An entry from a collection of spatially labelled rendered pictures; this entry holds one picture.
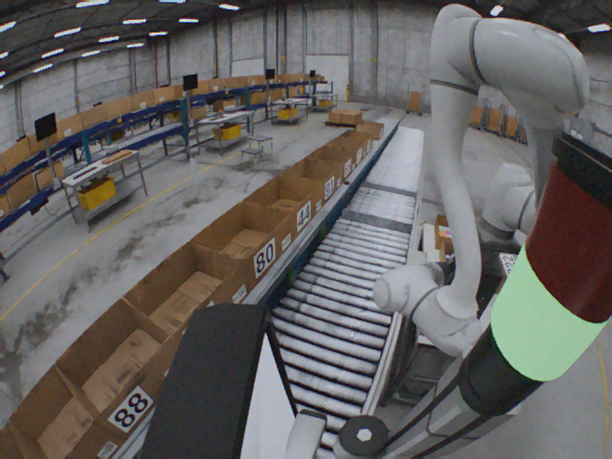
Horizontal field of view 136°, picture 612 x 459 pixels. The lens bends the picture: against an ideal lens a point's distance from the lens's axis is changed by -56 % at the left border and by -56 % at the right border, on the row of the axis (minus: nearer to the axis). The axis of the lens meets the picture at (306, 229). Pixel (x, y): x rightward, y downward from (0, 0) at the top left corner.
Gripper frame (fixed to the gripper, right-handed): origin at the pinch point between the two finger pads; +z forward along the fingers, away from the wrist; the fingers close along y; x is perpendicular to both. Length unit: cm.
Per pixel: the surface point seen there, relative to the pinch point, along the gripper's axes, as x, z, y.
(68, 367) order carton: 18, -132, -41
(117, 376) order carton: 18, -114, -49
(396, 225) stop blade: 69, 47, -36
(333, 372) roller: 2, -37, -47
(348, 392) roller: -8, -37, -46
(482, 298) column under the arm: -9.2, 18.5, -15.3
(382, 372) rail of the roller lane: -6.2, -20.9, -44.7
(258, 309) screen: -18, -79, 29
